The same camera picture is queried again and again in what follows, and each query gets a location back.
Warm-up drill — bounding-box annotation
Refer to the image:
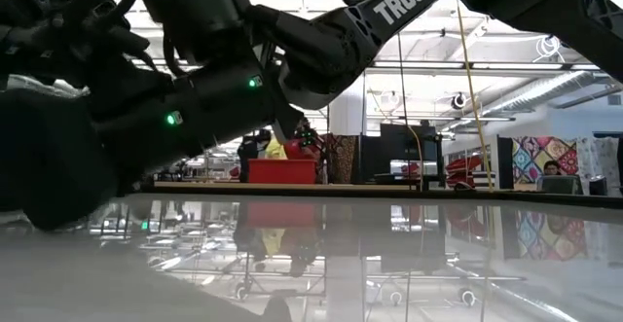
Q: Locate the red plastic bin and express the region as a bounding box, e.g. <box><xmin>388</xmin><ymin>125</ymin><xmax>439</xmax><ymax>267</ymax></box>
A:
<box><xmin>247</xmin><ymin>159</ymin><xmax>318</xmax><ymax>185</ymax></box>

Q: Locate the black table frame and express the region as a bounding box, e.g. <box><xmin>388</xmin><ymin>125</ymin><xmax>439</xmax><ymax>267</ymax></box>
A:
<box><xmin>140</xmin><ymin>188</ymin><xmax>623</xmax><ymax>210</ymax></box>

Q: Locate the brown patterned hanging cloth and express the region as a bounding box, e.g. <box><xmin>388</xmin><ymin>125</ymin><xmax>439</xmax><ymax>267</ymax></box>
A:
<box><xmin>324</xmin><ymin>133</ymin><xmax>359</xmax><ymax>185</ymax></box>

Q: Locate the white coiled cable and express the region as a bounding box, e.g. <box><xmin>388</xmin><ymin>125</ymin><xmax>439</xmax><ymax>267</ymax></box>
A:
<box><xmin>534</xmin><ymin>34</ymin><xmax>567</xmax><ymax>64</ymax></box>

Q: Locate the white patterned cloth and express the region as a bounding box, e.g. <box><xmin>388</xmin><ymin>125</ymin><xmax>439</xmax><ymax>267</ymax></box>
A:
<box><xmin>576</xmin><ymin>136</ymin><xmax>622</xmax><ymax>192</ymax></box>

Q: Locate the colourful patchwork quilt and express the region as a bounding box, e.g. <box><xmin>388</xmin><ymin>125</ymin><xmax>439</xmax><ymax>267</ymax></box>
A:
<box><xmin>511</xmin><ymin>135</ymin><xmax>580</xmax><ymax>185</ymax></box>

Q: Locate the grey chair back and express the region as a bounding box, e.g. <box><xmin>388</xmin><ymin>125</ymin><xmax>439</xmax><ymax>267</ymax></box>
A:
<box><xmin>536</xmin><ymin>174</ymin><xmax>584</xmax><ymax>196</ymax></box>

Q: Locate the black hanging cable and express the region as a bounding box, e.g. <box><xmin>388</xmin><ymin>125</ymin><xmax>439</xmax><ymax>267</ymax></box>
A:
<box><xmin>396</xmin><ymin>32</ymin><xmax>424</xmax><ymax>192</ymax></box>

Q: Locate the black upright panel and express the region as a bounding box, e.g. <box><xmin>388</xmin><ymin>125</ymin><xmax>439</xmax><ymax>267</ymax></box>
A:
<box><xmin>495</xmin><ymin>135</ymin><xmax>515</xmax><ymax>191</ymax></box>

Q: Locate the silver air duct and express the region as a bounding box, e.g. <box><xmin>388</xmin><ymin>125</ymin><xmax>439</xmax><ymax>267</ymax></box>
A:
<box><xmin>486</xmin><ymin>71</ymin><xmax>612</xmax><ymax>114</ymax></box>

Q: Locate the red metal object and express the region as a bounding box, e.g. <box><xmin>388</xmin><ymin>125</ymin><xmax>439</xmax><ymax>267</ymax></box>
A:
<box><xmin>445</xmin><ymin>155</ymin><xmax>483</xmax><ymax>187</ymax></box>

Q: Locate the yellow hanging cable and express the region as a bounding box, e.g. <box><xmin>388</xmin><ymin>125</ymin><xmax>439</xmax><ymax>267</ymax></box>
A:
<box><xmin>455</xmin><ymin>0</ymin><xmax>495</xmax><ymax>193</ymax></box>

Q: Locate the small black box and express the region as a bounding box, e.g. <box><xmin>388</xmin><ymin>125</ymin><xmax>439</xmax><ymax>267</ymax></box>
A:
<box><xmin>588</xmin><ymin>175</ymin><xmax>608</xmax><ymax>197</ymax></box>

